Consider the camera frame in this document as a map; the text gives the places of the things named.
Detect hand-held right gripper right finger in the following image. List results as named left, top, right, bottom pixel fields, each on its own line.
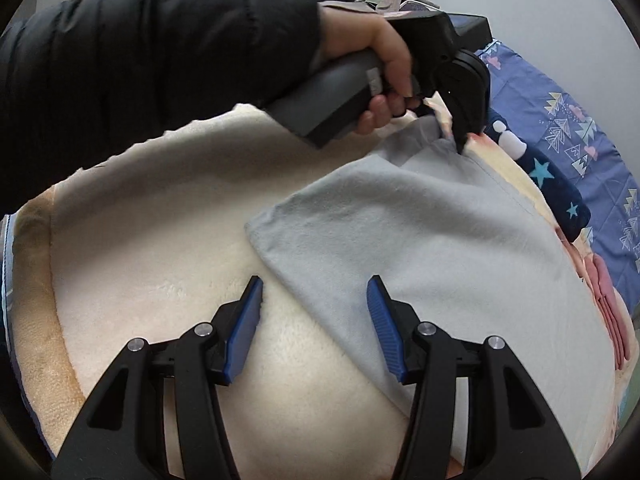
left=366, top=275, right=583, bottom=480

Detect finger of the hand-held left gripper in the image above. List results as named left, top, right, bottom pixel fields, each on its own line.
left=436, top=50, right=492, bottom=157

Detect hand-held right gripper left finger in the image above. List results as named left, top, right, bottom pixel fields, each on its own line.
left=52, top=275, right=265, bottom=480

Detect light grey t-shirt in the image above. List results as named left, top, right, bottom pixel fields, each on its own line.
left=245, top=112, right=617, bottom=480

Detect person's left forearm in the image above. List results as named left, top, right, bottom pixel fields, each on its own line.
left=0, top=0, right=322, bottom=213

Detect folded pink clothes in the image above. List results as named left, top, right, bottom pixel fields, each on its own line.
left=580, top=250, right=637, bottom=372

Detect person's left hand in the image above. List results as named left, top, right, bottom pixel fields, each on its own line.
left=319, top=5, right=426, bottom=136

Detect blue tree-print bed cover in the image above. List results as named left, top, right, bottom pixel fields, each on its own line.
left=475, top=40, right=640, bottom=261

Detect navy star-print garment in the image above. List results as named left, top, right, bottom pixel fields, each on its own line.
left=487, top=120, right=592, bottom=241

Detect peach plush blanket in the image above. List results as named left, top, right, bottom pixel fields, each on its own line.
left=7, top=95, right=633, bottom=480

